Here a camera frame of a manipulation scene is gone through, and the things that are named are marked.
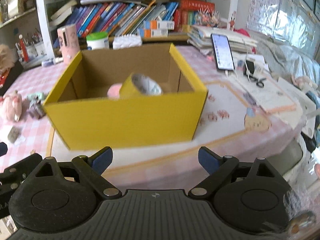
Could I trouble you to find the pink plush duck toy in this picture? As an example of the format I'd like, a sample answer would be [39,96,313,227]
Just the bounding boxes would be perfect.
[107,84,123,98]

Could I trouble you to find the smartphone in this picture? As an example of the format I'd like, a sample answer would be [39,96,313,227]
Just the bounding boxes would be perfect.
[211,33,235,71]

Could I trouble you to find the pink plush paw toy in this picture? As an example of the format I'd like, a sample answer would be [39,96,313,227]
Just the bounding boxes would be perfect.
[0,90,24,123]

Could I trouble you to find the white desk mat orange border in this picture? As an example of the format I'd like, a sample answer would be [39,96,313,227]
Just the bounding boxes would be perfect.
[49,81,298,173]

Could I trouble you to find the small spray bottle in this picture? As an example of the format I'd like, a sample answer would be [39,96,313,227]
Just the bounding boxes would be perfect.
[41,57,63,67]

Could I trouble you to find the bundle of colourful sticks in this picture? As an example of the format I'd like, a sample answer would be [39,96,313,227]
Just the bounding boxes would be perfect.
[195,8,222,27]

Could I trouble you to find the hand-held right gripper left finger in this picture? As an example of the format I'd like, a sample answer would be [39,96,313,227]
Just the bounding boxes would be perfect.
[26,146,122,200]

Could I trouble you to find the yellow cardboard box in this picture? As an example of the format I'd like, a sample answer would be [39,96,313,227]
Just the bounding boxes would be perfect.
[42,42,209,150]

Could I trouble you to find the stack of notebooks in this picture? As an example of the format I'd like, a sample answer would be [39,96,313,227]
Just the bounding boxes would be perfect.
[187,25,258,55]

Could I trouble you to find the yellow tape roll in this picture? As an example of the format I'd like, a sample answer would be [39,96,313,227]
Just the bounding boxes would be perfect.
[119,73,163,98]

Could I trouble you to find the row of leaning books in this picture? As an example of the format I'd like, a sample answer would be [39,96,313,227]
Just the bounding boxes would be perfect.
[54,2,179,39]

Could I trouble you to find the red boxed book set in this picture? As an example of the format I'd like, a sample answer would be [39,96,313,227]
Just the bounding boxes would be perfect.
[174,0,215,33]

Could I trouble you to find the wall chart poster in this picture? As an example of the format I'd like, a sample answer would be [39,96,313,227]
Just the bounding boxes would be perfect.
[246,0,320,64]

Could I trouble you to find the white charging cable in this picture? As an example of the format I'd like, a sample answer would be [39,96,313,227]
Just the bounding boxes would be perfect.
[224,52,253,80]

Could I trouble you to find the white pen holders with brushes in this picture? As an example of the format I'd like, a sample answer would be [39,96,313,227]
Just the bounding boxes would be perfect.
[15,30,45,60]

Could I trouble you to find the white jar green lid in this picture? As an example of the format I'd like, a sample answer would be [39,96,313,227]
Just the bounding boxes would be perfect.
[86,32,110,50]

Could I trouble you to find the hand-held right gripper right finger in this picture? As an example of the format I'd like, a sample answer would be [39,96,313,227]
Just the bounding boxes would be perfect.
[187,147,285,200]

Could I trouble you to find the black scissors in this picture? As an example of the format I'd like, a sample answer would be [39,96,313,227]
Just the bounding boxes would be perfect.
[249,75,267,88]

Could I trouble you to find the stack of red booklets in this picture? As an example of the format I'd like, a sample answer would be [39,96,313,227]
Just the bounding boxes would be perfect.
[0,69,11,88]

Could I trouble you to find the stack of thick paperbacks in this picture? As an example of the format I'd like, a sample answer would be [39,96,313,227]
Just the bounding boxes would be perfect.
[50,0,78,23]

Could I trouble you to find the white orange blue carton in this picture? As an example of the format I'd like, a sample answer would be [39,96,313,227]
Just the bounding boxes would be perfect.
[137,29,168,38]
[143,20,175,30]

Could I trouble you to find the white rolled paper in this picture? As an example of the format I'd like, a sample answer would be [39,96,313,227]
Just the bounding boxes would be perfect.
[80,0,147,5]

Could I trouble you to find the black charger block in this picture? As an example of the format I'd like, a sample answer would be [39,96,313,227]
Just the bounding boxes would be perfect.
[244,60,255,75]

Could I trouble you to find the white quilted tissue box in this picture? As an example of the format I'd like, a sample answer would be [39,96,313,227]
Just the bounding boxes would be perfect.
[112,34,142,50]

